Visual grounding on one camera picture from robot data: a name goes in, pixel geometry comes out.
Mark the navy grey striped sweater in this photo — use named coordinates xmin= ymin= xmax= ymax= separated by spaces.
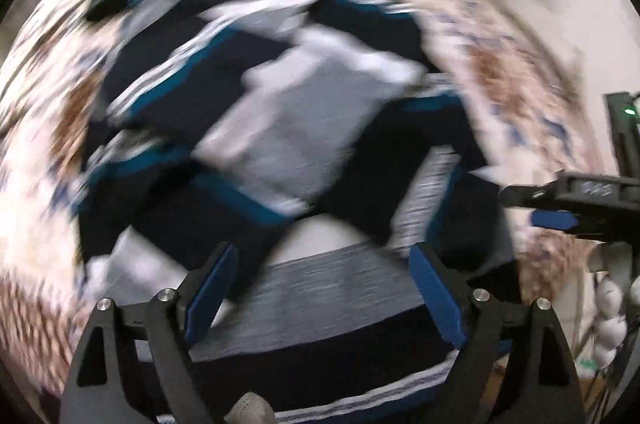
xmin=78 ymin=0 xmax=520 ymax=423

